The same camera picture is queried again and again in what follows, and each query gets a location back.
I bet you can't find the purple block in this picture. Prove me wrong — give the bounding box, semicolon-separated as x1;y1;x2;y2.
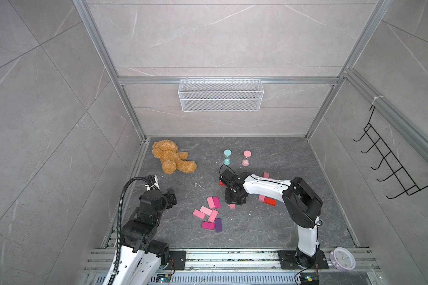
214;218;222;233

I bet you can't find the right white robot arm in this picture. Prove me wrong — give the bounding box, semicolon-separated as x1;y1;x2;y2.
219;169;323;268

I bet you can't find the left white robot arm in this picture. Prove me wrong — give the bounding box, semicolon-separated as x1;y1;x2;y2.
103;188;177;285

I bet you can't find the magenta block upper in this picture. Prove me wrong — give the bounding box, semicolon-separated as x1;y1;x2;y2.
213;197;221;209

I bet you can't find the magenta block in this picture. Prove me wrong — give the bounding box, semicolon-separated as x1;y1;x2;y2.
202;222;216;230
213;197;221;209

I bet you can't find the teal sand timer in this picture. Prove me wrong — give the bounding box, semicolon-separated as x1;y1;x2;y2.
224;149;232;165

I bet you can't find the light pink block tilted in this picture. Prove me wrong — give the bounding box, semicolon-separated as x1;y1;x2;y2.
200;206;212;216

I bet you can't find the pink sand timer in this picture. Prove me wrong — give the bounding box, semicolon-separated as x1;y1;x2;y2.
241;150;252;167

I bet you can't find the magenta block lower left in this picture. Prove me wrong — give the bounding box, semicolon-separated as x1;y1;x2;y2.
202;222;216;230

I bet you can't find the brown teddy bear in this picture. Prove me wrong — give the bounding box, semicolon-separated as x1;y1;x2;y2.
152;140;197;175

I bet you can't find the black corrugated cable hose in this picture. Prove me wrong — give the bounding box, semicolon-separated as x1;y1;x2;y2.
106;177;154;285

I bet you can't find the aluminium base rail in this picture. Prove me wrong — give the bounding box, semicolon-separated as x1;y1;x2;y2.
80;247;382;285

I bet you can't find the white wire mesh basket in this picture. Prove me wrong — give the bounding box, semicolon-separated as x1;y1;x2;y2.
178;79;265;112

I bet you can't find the black wire hook rack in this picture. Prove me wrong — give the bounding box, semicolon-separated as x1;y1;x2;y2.
353;106;428;200

